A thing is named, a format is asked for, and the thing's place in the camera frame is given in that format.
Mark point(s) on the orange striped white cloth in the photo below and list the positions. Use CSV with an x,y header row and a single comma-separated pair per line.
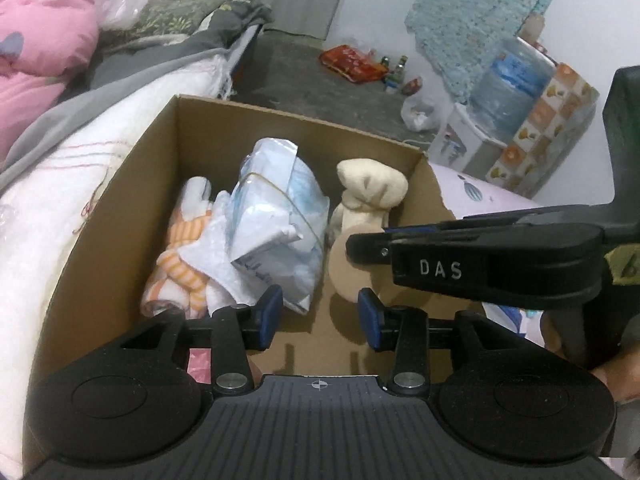
x,y
175,265

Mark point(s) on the cream plush toy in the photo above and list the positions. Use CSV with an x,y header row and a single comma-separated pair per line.
x,y
370,185

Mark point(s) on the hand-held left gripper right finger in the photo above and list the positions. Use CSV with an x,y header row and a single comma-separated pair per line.
x,y
367,317

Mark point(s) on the pink printed table cover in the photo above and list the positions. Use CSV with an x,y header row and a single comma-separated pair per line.
x,y
480,195

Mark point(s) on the small red packet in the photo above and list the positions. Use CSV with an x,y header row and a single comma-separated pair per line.
x,y
413,85

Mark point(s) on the brown cardboard box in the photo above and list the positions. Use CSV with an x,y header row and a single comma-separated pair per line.
x,y
125,220

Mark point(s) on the pink quilt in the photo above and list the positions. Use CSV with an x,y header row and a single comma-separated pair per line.
x,y
45,35

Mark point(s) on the white water dispenser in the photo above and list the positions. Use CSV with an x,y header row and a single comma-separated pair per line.
x,y
465,145

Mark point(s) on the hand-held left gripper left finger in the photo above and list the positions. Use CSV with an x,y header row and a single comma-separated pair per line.
x,y
270,312

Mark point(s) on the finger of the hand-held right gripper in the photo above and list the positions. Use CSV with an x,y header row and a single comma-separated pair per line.
x,y
500,265
525,217

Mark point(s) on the grey floral pillow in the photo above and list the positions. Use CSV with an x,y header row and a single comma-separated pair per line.
x,y
190,10

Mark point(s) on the teal crochet cloth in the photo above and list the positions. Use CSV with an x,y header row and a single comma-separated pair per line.
x,y
475,20

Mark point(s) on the grey bed sheet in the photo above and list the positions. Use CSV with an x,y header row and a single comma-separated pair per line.
x,y
150,60

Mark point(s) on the blue water jug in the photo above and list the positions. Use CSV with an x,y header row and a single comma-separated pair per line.
x,y
510,90

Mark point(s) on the red snack bag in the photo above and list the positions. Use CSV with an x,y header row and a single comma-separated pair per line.
x,y
350,62

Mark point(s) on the white plastic bag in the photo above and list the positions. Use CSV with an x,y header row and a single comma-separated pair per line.
x,y
420,115

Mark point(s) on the beige round pad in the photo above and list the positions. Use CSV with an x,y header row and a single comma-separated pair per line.
x,y
345,272

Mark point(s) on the small green-capped bottle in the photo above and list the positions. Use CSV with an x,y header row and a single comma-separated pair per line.
x,y
400,70
385,62

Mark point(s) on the bag of blue face masks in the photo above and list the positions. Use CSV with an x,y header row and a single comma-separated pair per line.
x,y
270,205

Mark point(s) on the person's right hand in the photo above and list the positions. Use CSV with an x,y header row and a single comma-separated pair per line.
x,y
607,377

